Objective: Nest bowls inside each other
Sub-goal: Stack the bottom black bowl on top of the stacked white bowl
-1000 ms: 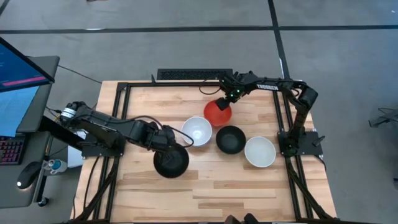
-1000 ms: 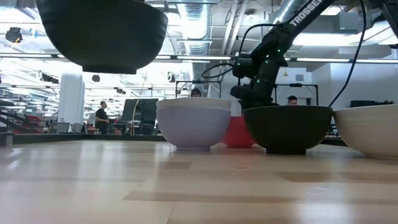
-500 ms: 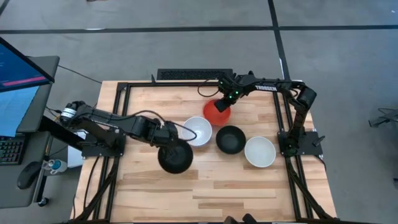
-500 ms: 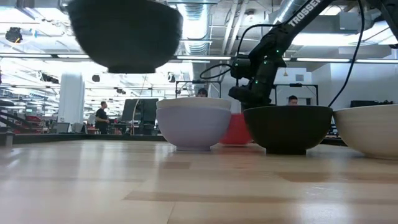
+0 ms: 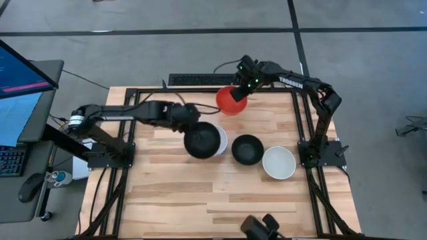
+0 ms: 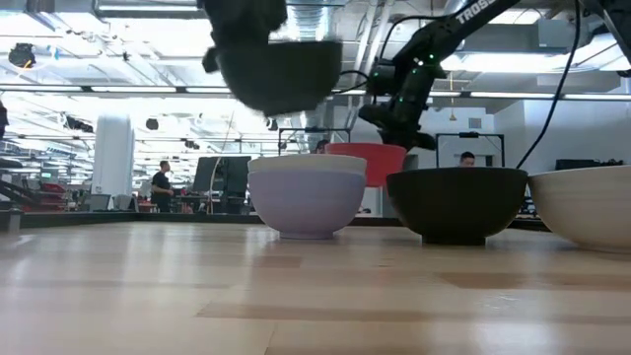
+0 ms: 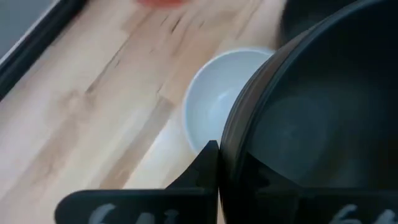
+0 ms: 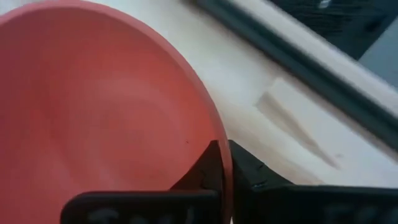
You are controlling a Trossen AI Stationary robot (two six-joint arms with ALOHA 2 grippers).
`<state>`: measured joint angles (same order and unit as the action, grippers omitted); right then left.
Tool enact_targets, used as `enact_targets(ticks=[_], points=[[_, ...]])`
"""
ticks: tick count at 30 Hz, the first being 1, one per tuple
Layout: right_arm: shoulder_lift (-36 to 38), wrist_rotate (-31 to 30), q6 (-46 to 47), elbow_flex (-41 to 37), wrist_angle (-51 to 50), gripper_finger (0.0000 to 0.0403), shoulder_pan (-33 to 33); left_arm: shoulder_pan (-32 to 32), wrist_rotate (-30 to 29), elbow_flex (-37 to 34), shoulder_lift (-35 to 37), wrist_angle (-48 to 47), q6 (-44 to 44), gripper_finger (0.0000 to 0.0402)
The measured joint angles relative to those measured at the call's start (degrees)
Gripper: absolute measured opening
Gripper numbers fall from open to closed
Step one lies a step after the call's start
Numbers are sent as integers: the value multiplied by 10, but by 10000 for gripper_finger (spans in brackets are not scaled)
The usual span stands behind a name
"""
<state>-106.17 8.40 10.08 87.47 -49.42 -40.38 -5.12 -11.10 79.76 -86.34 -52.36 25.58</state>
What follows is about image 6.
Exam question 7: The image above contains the red bowl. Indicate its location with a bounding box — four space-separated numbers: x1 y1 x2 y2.
324 142 408 189

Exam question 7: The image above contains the black frame strut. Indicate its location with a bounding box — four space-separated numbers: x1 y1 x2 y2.
581 0 631 79

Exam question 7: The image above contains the black hanging cable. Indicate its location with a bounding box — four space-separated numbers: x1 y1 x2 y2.
516 0 582 170

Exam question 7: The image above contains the black monitor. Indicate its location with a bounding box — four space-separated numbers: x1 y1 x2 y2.
191 155 252 194

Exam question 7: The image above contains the dark grey bowl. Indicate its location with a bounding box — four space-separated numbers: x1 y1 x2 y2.
215 39 345 118

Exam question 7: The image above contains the lavender bowl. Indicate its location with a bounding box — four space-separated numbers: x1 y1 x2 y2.
247 169 368 241

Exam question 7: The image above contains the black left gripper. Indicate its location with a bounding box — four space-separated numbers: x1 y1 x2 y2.
199 0 290 75

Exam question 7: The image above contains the black metal frame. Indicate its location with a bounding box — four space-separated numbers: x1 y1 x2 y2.
435 131 506 169

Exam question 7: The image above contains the white pillar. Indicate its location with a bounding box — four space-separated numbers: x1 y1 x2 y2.
91 114 136 197

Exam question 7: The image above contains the black table edge frame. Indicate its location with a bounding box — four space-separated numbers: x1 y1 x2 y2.
0 210 551 233

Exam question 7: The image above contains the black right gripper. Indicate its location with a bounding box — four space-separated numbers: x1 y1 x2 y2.
358 94 438 152

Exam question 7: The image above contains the black equipment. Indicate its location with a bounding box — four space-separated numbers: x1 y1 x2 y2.
555 158 625 172

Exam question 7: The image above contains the white bowl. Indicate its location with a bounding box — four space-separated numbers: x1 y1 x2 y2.
246 153 368 175

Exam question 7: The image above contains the red storage shelf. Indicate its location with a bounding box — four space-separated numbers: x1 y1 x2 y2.
19 180 69 213

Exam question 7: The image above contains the cream bowl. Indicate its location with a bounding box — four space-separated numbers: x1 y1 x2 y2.
526 164 631 254

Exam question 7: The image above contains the black bowl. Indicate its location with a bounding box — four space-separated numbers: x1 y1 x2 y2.
386 167 529 247

